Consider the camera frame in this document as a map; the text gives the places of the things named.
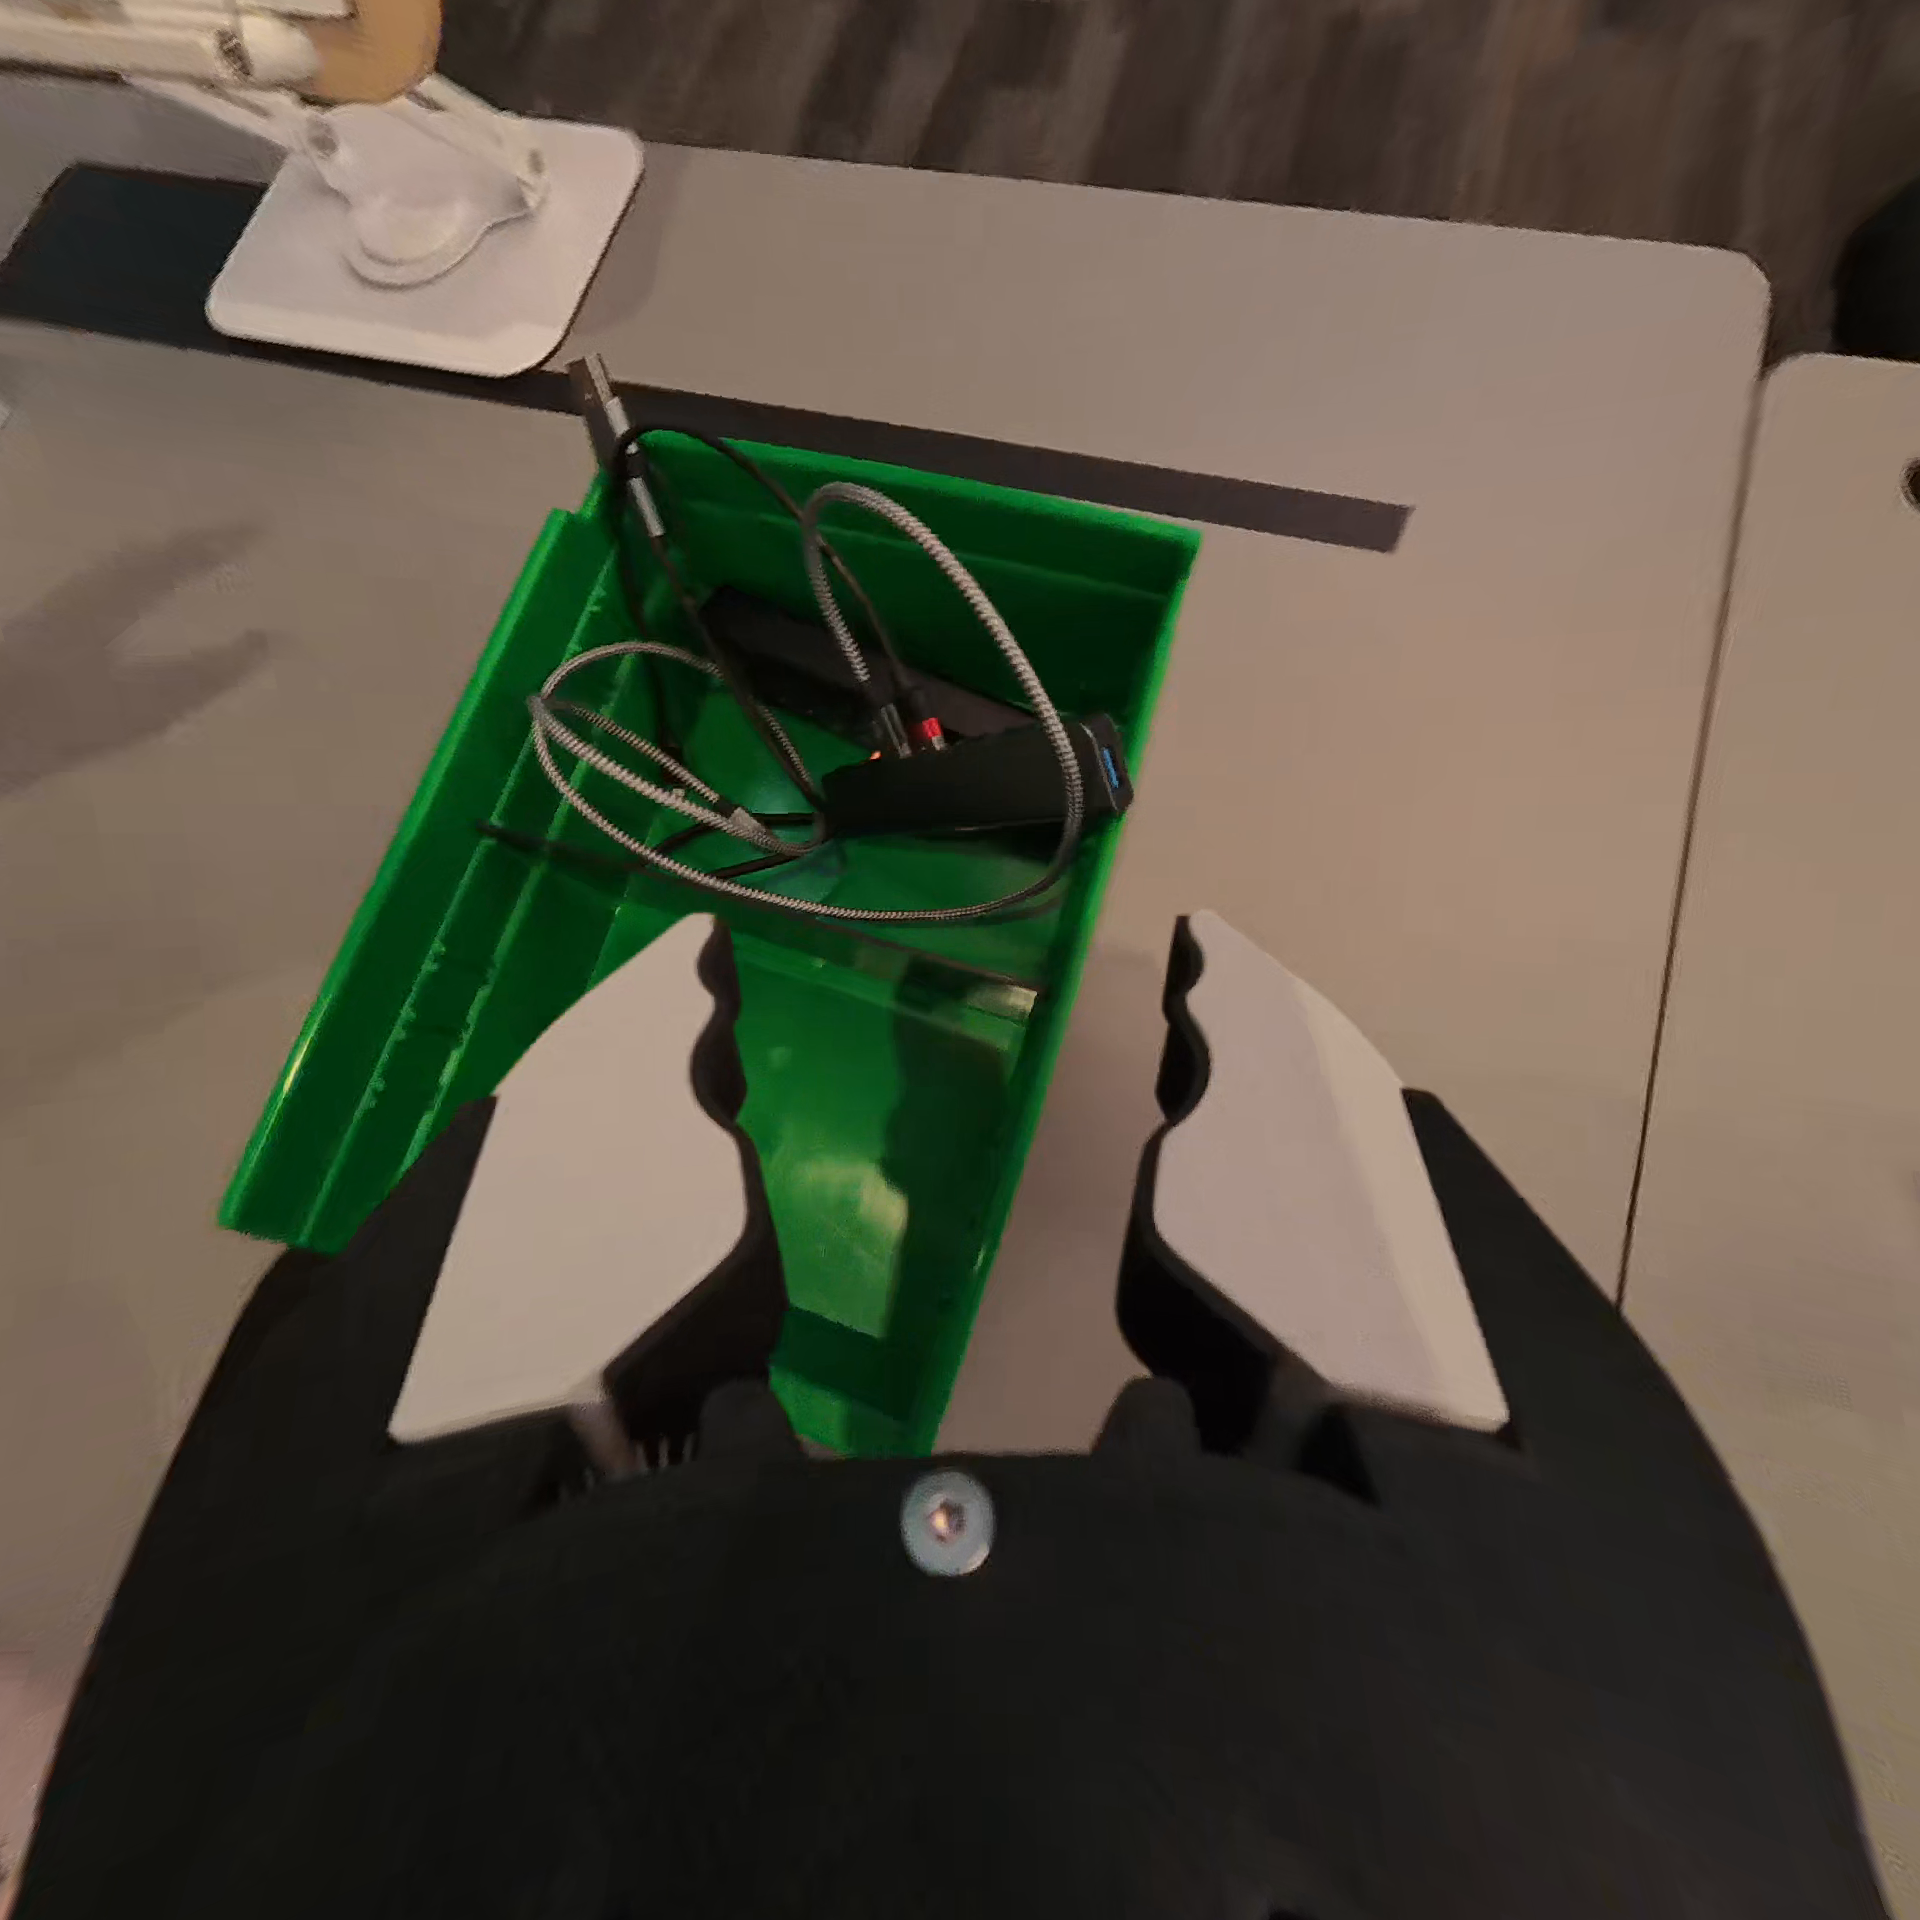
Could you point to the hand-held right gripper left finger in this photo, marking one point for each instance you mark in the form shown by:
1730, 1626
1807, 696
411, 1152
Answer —
586, 1201

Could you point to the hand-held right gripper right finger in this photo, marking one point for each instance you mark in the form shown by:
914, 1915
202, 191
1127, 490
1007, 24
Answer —
1305, 1185

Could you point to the green plastic bin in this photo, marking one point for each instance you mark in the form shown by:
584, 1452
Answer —
885, 1170

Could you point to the black desk slot cover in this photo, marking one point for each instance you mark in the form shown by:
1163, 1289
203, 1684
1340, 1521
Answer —
1305, 518

